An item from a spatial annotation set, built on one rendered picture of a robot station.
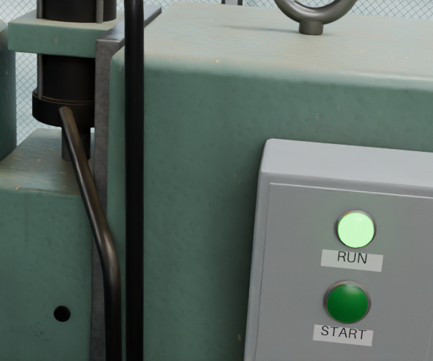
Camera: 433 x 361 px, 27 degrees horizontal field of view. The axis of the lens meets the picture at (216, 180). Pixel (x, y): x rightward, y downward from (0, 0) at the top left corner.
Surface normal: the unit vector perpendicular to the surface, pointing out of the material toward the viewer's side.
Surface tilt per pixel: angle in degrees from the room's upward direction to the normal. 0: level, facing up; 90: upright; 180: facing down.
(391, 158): 0
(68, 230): 90
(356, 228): 86
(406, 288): 90
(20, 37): 90
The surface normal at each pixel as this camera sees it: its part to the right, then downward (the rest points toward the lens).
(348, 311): -0.10, 0.37
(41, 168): 0.06, -0.94
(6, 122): 0.98, 0.11
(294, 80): -0.09, 0.07
